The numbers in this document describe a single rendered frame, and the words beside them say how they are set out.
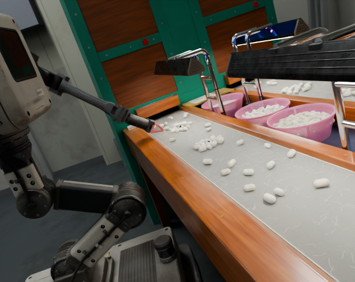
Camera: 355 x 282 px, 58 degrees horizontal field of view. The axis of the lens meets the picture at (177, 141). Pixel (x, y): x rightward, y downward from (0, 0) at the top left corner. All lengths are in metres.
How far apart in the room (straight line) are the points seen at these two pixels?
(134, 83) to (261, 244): 1.60
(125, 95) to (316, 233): 1.62
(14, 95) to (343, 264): 0.85
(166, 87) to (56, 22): 2.08
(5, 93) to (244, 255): 0.70
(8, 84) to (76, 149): 3.50
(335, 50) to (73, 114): 3.83
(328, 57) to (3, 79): 0.77
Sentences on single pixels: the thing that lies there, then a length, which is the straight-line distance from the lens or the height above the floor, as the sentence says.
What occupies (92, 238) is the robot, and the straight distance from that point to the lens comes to 1.16.
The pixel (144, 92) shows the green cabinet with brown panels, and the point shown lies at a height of 0.94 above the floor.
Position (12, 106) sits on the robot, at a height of 1.18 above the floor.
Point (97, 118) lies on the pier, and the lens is 4.00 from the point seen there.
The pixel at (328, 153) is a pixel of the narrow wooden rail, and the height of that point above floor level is 0.77.
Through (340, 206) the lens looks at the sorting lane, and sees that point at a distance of 0.85.
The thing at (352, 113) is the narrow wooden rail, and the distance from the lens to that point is 1.39.
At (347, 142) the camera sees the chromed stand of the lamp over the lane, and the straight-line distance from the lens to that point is 1.05.
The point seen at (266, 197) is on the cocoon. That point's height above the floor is 0.76.
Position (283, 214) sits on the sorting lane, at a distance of 0.84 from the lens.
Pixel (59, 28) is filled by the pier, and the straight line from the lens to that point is 3.98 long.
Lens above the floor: 1.22
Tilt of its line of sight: 17 degrees down
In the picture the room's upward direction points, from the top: 19 degrees counter-clockwise
